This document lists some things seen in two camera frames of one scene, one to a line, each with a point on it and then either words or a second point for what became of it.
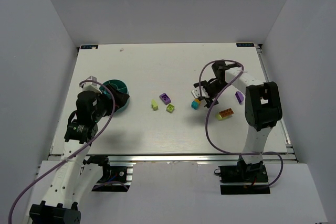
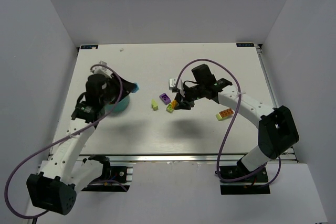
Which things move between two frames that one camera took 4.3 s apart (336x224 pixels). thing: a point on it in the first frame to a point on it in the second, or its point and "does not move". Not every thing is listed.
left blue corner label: [88, 46] does not move
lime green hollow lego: [170, 108] does not move
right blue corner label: [246, 44] does not move
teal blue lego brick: [195, 105] to [136, 88]
